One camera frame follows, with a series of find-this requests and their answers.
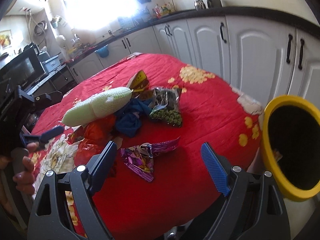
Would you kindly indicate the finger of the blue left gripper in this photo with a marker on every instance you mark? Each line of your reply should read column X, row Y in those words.
column 52, row 133
column 27, row 139

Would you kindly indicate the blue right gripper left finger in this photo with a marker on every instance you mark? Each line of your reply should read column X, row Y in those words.
column 99, row 167

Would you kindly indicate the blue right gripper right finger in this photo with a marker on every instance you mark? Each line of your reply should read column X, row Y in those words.
column 215, row 166

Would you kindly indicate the purple snack wrapper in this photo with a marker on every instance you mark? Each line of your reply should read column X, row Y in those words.
column 140, row 158

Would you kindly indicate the green mesh foam sleeve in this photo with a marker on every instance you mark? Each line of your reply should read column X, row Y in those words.
column 97, row 106

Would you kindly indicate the yellow trash bin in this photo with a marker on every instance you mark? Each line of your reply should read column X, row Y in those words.
column 290, row 146

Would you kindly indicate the black kitchen countertop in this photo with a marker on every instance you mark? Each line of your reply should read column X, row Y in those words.
column 257, row 12

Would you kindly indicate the left hand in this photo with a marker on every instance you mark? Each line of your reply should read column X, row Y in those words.
column 24, row 179

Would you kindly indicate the red snack packet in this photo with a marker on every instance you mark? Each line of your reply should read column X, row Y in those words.
column 76, row 136

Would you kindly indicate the red plastic bag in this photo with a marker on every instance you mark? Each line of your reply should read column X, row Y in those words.
column 96, row 135

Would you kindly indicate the black microwave oven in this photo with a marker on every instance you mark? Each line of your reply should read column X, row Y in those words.
column 24, row 70

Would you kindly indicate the blue crumpled cloth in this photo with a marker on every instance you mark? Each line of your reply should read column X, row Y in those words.
column 128, row 117

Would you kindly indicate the red floral tablecloth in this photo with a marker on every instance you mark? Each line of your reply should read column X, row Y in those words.
column 212, row 111

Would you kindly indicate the green pea snack bag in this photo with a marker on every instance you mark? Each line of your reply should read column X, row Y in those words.
column 165, row 106

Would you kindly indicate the blue hanging basin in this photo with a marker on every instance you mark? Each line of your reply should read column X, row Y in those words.
column 103, row 52

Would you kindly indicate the yellow brown snack wrapper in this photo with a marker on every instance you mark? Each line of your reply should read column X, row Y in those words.
column 138, row 83

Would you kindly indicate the white water heater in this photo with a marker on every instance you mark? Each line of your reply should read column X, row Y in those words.
column 20, row 7

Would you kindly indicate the white lower cabinets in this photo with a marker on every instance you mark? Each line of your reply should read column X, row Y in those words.
column 262, row 58

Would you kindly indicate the steel kettle pot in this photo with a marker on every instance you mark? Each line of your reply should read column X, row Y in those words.
column 199, row 5

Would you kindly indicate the dark jar on counter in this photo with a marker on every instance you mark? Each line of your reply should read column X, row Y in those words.
column 214, row 4

